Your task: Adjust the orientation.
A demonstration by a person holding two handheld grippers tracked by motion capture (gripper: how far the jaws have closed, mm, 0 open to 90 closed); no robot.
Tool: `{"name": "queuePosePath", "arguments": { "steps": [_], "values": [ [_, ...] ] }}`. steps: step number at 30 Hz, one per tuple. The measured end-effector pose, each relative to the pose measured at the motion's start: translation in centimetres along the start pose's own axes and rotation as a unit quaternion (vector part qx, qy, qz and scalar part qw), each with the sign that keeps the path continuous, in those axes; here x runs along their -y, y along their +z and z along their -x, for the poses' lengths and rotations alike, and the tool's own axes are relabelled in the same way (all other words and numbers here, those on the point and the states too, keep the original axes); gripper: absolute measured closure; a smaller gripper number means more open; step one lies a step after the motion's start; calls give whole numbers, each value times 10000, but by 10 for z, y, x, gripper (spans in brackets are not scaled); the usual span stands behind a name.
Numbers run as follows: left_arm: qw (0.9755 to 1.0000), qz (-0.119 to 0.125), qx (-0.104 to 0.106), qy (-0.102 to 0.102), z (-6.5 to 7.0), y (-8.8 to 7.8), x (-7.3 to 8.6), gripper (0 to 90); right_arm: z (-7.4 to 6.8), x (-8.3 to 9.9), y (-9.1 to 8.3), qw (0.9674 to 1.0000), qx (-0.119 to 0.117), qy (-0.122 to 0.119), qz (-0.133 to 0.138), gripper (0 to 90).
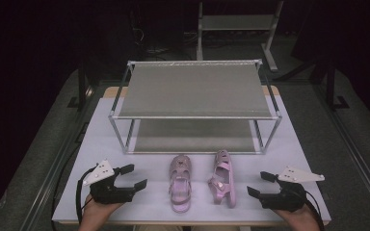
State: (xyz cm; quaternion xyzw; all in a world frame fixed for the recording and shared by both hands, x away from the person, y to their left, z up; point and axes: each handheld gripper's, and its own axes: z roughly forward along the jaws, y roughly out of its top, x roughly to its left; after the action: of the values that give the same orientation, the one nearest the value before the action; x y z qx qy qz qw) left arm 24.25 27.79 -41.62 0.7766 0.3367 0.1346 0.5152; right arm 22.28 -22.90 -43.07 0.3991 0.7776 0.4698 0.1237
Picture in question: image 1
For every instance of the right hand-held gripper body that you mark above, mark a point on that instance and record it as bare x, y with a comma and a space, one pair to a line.
285, 199

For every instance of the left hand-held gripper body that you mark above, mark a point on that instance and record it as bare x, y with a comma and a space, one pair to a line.
109, 192

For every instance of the pink sandal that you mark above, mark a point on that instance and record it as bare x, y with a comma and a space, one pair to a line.
223, 183
179, 183

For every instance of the grey two-tier shoe rack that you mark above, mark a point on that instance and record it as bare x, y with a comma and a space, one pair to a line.
196, 93

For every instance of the person's left hand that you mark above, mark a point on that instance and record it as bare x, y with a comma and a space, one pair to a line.
96, 210

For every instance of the person's right hand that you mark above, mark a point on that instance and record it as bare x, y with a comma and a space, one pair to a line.
300, 216

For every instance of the grey metal stand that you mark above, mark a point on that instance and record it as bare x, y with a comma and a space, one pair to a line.
237, 22

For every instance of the metal floor rail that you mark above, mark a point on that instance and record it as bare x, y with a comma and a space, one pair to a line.
49, 186
356, 160

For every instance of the black stand post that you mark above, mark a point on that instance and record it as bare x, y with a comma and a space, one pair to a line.
82, 86
330, 89

